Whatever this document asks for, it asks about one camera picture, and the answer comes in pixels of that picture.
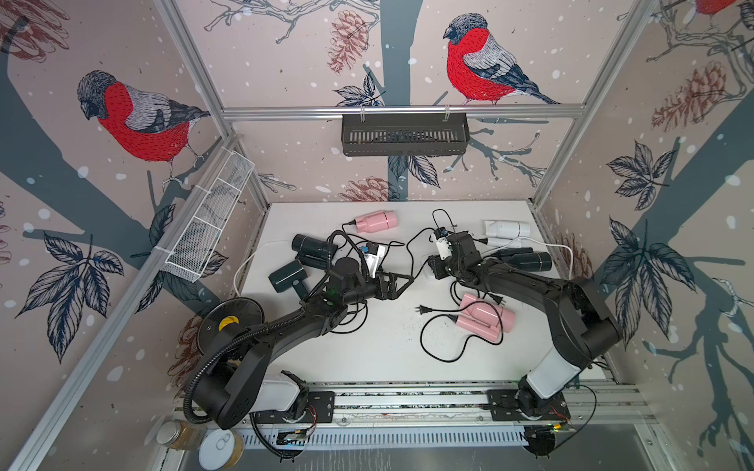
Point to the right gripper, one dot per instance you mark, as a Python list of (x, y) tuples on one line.
[(437, 266)]

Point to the glass jar with lid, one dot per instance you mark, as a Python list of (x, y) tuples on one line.
[(181, 435)]

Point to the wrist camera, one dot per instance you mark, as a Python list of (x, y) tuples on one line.
[(374, 254), (441, 239)]

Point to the black metal wall shelf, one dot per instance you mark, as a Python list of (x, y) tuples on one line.
[(410, 135)]

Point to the yellow pot with lid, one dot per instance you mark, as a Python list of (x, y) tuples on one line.
[(238, 312)]

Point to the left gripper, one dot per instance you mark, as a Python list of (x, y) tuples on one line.
[(391, 292)]

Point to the pink blow dryer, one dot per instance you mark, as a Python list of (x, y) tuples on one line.
[(376, 222), (486, 320)]

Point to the dark folded blow dryer left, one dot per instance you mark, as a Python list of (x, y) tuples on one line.
[(312, 252)]

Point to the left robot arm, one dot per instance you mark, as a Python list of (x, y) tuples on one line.
[(227, 381)]

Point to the tin can with lid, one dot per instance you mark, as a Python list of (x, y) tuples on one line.
[(221, 450)]

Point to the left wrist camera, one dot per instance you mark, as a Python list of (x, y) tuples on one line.
[(374, 254)]

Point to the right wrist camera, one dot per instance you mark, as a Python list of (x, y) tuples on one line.
[(441, 239)]

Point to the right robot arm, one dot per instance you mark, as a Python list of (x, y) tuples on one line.
[(582, 328)]

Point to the white wire mesh basket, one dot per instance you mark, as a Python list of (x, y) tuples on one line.
[(189, 258)]

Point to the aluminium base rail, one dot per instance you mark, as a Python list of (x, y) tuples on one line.
[(370, 405)]

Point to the dark blow dryer right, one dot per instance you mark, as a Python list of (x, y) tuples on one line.
[(525, 259)]

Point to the white folded blow dryer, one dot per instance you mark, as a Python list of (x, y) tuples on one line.
[(507, 234)]

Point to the pink folded blow dryer front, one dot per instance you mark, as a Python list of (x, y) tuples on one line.
[(486, 320)]

